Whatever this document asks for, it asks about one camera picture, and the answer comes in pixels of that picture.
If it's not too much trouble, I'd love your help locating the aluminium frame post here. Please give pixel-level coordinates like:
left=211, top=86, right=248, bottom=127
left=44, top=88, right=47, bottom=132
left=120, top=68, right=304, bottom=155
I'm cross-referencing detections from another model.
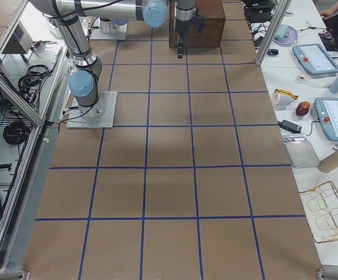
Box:
left=255, top=0, right=291, bottom=66

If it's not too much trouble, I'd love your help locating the lower teach pendant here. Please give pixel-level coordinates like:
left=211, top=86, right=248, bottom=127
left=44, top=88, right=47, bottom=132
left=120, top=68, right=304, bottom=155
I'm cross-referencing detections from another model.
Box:
left=314, top=97, right=338, bottom=141

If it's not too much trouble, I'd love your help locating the lilac plate with items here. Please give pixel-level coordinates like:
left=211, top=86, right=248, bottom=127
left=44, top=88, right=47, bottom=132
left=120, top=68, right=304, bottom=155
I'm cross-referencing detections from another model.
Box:
left=273, top=24, right=298, bottom=46

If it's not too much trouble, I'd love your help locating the gold wire rack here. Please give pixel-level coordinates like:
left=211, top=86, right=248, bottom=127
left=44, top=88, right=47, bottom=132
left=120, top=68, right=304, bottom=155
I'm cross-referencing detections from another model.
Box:
left=299, top=181, right=338, bottom=244

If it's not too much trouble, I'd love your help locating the upper teach pendant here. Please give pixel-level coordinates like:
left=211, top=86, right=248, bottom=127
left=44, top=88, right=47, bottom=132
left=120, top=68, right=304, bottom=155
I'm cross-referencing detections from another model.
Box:
left=292, top=43, right=338, bottom=75

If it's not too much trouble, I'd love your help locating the black cable bundle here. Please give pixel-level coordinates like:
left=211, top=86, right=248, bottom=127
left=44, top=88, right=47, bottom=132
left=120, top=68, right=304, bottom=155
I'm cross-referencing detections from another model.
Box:
left=2, top=120, right=31, bottom=146

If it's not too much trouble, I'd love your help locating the dark wooden drawer box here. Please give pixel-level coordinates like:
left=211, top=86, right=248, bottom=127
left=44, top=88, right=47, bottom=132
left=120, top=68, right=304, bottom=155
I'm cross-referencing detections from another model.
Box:
left=169, top=0, right=225, bottom=49

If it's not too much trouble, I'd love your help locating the cardboard tube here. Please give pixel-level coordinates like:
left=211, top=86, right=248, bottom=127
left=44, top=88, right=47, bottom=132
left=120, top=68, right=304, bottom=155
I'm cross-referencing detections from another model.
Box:
left=318, top=141, right=338, bottom=173

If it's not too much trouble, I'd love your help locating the teach pendant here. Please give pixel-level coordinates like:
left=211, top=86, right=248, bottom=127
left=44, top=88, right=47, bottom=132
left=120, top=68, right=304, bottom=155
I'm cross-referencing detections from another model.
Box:
left=314, top=97, right=338, bottom=141
left=292, top=43, right=338, bottom=75

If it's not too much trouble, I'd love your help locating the small blue black device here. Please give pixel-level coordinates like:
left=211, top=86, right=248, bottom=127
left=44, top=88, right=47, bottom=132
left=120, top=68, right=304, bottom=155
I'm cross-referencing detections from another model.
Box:
left=267, top=49, right=279, bottom=57

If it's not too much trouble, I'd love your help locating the gold metal cylinder tool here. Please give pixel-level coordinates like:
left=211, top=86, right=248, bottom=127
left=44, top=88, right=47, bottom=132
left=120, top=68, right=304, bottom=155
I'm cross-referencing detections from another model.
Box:
left=274, top=89, right=298, bottom=100

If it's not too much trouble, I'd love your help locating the red mango fruit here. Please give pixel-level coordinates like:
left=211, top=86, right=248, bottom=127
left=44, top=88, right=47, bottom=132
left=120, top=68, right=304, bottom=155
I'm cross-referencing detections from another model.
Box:
left=295, top=101, right=311, bottom=117

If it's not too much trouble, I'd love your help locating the pink cup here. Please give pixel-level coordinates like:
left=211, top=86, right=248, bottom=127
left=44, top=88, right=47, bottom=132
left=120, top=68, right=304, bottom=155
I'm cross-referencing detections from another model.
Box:
left=271, top=92, right=295, bottom=106

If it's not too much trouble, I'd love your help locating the black power adapter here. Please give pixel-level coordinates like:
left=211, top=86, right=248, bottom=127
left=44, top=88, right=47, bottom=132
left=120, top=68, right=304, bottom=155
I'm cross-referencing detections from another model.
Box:
left=278, top=120, right=302, bottom=134

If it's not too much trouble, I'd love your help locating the grey control box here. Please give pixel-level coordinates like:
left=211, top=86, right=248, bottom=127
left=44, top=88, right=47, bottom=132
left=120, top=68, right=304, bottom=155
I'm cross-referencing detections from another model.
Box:
left=2, top=21, right=33, bottom=55

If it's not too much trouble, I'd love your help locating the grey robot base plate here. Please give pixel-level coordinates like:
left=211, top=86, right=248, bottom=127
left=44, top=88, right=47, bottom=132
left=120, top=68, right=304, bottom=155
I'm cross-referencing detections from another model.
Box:
left=67, top=92, right=118, bottom=129

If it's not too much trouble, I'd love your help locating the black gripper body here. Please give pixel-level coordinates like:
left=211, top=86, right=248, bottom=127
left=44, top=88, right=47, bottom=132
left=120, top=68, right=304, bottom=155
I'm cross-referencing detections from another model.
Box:
left=174, top=18, right=192, bottom=36

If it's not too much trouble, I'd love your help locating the clear plastic container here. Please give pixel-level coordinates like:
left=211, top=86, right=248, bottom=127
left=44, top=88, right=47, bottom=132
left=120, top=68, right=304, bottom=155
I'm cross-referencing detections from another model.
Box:
left=282, top=134, right=319, bottom=169

